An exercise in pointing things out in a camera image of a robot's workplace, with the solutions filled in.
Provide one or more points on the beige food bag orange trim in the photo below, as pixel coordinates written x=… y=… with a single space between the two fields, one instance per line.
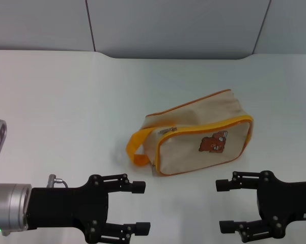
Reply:
x=193 y=142

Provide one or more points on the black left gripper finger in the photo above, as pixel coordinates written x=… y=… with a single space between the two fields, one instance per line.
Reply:
x=137 y=187
x=142 y=228

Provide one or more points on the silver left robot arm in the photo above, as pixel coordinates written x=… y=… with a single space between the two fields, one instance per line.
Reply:
x=7 y=208

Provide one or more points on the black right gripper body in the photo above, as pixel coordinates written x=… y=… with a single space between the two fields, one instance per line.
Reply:
x=285 y=200

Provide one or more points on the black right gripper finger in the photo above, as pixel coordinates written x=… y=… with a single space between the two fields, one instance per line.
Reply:
x=224 y=185
x=227 y=226

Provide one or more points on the silver zipper pull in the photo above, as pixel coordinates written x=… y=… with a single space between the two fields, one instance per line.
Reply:
x=166 y=130

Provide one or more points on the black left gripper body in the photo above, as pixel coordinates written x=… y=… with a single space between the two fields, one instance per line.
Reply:
x=66 y=206

